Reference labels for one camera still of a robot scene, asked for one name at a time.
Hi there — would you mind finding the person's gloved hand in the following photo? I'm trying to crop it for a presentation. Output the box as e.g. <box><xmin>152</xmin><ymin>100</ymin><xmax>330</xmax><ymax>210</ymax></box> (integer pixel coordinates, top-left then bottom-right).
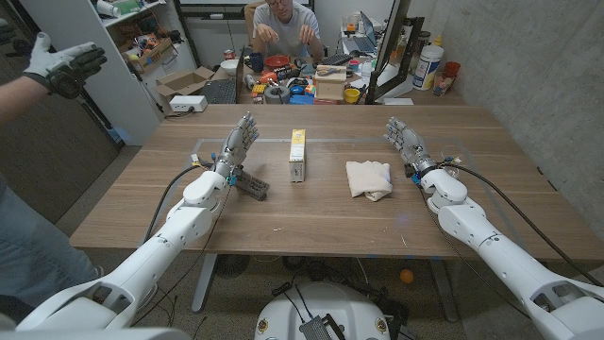
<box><xmin>22</xmin><ymin>31</ymin><xmax>109</xmax><ymax>100</ymax></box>

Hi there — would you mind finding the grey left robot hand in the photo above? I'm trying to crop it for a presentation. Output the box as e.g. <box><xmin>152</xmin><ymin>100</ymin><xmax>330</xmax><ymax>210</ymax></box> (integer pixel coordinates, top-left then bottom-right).
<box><xmin>212</xmin><ymin>111</ymin><xmax>260</xmax><ymax>179</ymax></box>

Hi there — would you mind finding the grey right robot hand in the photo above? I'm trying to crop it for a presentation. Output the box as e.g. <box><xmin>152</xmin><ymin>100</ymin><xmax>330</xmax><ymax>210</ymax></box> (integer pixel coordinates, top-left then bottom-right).
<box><xmin>383</xmin><ymin>116</ymin><xmax>438</xmax><ymax>177</ymax></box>

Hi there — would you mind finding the cream cloth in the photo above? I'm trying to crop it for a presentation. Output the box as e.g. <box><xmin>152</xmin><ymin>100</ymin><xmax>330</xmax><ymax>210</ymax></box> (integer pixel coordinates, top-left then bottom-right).
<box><xmin>344</xmin><ymin>160</ymin><xmax>394</xmax><ymax>203</ymax></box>

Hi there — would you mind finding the person's bare forearm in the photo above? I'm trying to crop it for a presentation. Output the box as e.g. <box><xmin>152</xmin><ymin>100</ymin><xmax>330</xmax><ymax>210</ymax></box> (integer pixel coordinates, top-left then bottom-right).
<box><xmin>0</xmin><ymin>75</ymin><xmax>51</xmax><ymax>127</ymax></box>

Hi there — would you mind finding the clear plastic cup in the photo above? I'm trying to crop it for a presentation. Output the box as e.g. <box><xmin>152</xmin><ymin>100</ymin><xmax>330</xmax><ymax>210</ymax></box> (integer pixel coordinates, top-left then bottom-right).
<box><xmin>441</xmin><ymin>144</ymin><xmax>473</xmax><ymax>179</ymax></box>

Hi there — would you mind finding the yellow and white carton box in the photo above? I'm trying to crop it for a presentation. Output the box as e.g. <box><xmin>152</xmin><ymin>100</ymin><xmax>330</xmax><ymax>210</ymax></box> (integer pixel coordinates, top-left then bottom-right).
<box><xmin>288</xmin><ymin>128</ymin><xmax>307</xmax><ymax>183</ymax></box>

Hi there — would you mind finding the open cardboard box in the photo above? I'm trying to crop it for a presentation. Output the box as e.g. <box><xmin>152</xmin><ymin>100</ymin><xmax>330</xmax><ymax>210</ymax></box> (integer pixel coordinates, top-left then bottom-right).
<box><xmin>153</xmin><ymin>65</ymin><xmax>218</xmax><ymax>103</ymax></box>

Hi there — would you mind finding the green box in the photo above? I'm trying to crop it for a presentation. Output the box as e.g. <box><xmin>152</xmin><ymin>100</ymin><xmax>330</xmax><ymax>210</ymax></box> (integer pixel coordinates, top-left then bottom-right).
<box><xmin>112</xmin><ymin>0</ymin><xmax>143</xmax><ymax>15</ymax></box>

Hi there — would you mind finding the small wooden box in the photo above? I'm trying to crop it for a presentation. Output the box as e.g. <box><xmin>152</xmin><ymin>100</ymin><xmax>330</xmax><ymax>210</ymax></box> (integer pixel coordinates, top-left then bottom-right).
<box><xmin>313</xmin><ymin>64</ymin><xmax>348</xmax><ymax>102</ymax></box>

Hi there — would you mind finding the cardboard box with clutter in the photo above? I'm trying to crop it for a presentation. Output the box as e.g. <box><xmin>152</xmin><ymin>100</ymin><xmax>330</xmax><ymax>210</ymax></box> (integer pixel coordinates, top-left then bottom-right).
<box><xmin>126</xmin><ymin>36</ymin><xmax>175</xmax><ymax>75</ymax></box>

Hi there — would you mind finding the white shelf unit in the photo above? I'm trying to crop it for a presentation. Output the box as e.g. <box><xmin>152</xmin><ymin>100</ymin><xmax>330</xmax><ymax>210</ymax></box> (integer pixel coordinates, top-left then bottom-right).
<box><xmin>18</xmin><ymin>0</ymin><xmax>199</xmax><ymax>147</ymax></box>

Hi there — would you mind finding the black laptop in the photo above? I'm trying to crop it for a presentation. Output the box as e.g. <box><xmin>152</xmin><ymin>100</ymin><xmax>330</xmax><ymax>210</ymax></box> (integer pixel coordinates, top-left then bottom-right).
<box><xmin>200</xmin><ymin>46</ymin><xmax>245</xmax><ymax>106</ymax></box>

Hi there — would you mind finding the grey tape roll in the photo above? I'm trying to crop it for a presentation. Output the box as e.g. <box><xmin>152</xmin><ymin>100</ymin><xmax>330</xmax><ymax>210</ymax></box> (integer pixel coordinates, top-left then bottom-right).
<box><xmin>263</xmin><ymin>85</ymin><xmax>292</xmax><ymax>106</ymax></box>

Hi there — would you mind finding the white power strip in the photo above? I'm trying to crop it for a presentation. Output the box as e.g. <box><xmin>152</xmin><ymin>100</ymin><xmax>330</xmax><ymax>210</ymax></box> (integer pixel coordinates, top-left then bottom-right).
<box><xmin>168</xmin><ymin>94</ymin><xmax>209</xmax><ymax>113</ymax></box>

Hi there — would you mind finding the clear glass with small items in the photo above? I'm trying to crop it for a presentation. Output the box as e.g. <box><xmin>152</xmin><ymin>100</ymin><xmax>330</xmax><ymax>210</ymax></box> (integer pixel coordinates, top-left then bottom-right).
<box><xmin>432</xmin><ymin>70</ymin><xmax>457</xmax><ymax>97</ymax></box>

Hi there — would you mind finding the white canister with blue label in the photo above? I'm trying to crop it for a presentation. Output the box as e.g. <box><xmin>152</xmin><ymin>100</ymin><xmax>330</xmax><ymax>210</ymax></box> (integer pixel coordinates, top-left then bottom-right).
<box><xmin>412</xmin><ymin>44</ymin><xmax>445</xmax><ymax>92</ymax></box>

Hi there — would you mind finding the dark blue mug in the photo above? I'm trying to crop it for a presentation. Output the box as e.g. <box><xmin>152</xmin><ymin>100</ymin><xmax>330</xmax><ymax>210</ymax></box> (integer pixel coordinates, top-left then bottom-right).
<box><xmin>244</xmin><ymin>51</ymin><xmax>265</xmax><ymax>74</ymax></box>

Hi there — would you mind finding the red bowl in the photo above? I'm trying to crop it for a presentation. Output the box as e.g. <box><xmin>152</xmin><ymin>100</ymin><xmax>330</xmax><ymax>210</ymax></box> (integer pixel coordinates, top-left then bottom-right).
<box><xmin>263</xmin><ymin>55</ymin><xmax>292</xmax><ymax>72</ymax></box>

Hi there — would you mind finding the black monitor with stand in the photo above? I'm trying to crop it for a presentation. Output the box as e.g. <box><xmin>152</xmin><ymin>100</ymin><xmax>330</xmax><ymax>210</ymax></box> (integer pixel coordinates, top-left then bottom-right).
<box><xmin>365</xmin><ymin>0</ymin><xmax>426</xmax><ymax>106</ymax></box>

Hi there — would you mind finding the silver laptop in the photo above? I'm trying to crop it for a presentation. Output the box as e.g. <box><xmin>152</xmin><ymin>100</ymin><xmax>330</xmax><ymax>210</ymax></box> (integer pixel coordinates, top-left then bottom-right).
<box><xmin>342</xmin><ymin>11</ymin><xmax>378</xmax><ymax>56</ymax></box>

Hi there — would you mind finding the black keyboard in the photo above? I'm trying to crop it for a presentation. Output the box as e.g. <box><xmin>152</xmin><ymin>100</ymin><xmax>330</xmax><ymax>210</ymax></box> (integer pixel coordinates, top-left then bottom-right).
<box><xmin>320</xmin><ymin>53</ymin><xmax>354</xmax><ymax>67</ymax></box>

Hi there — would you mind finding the black round ribbed disc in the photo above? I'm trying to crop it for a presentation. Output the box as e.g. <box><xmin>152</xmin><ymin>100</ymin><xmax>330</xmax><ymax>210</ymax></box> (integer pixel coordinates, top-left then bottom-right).
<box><xmin>214</xmin><ymin>253</ymin><xmax>251</xmax><ymax>280</ymax></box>

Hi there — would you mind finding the seated person in grey shirt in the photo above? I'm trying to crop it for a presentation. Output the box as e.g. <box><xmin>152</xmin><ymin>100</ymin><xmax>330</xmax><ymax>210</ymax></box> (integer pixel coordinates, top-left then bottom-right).
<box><xmin>251</xmin><ymin>0</ymin><xmax>327</xmax><ymax>60</ymax></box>

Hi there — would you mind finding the grey table leg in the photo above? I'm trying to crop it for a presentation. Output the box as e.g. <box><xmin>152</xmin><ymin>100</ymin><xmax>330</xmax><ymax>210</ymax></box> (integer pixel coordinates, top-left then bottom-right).
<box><xmin>428</xmin><ymin>258</ymin><xmax>460</xmax><ymax>324</ymax></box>
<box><xmin>191</xmin><ymin>253</ymin><xmax>219</xmax><ymax>314</ymax></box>

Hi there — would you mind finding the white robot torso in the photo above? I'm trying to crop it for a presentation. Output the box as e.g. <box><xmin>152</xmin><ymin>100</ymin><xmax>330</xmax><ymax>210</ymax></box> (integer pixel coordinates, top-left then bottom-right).
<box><xmin>254</xmin><ymin>281</ymin><xmax>392</xmax><ymax>340</ymax></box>

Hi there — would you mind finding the standing person in jeans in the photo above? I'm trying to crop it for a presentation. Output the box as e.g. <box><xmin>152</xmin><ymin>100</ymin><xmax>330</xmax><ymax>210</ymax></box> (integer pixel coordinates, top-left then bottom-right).
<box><xmin>0</xmin><ymin>174</ymin><xmax>105</xmax><ymax>313</ymax></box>

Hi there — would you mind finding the thin black right arm wire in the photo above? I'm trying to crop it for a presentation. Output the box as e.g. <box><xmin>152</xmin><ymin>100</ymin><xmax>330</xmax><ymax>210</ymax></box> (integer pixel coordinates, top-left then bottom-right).
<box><xmin>415</xmin><ymin>184</ymin><xmax>532</xmax><ymax>317</ymax></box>

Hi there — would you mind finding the thin black arm wire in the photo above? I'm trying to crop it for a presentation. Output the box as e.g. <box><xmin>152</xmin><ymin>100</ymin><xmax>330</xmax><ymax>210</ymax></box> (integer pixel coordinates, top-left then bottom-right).
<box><xmin>415</xmin><ymin>184</ymin><xmax>532</xmax><ymax>317</ymax></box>
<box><xmin>133</xmin><ymin>186</ymin><xmax>233</xmax><ymax>328</ymax></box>

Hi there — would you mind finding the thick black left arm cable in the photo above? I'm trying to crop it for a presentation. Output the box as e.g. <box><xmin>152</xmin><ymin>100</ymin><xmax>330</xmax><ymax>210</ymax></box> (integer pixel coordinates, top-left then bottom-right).
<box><xmin>141</xmin><ymin>162</ymin><xmax>209</xmax><ymax>247</ymax></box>

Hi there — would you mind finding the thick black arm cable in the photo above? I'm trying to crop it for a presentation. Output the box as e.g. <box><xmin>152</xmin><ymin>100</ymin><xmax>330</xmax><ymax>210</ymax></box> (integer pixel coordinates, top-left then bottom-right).
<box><xmin>141</xmin><ymin>162</ymin><xmax>209</xmax><ymax>247</ymax></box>
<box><xmin>438</xmin><ymin>161</ymin><xmax>604</xmax><ymax>288</ymax></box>

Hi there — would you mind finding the thin black left arm wire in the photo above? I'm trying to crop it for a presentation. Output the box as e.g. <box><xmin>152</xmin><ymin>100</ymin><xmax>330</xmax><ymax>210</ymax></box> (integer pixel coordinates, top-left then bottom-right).
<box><xmin>133</xmin><ymin>186</ymin><xmax>233</xmax><ymax>328</ymax></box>

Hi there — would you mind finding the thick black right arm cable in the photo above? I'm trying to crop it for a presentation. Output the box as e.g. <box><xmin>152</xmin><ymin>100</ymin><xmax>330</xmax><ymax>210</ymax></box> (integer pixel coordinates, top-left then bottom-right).
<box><xmin>438</xmin><ymin>161</ymin><xmax>604</xmax><ymax>288</ymax></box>

